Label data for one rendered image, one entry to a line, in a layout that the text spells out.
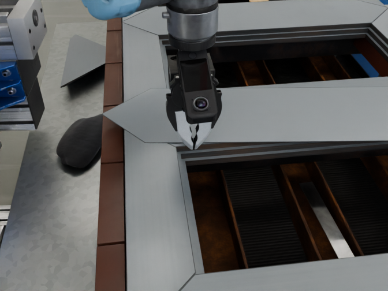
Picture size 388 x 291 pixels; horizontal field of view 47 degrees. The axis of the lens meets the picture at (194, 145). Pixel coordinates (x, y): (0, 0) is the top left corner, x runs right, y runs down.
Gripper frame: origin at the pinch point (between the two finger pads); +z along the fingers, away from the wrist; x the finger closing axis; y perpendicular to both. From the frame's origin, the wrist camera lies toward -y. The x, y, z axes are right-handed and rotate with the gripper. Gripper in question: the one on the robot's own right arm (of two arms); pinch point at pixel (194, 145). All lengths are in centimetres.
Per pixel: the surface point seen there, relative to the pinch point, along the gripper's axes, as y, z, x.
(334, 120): 4.9, 0.7, -27.3
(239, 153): 0.4, 3.0, -8.3
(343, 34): 44, 3, -45
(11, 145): 116, 85, 73
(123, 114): 12.0, 0.6, 12.1
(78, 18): 260, 85, 51
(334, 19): 49, 1, -44
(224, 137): 2.4, 0.7, -5.9
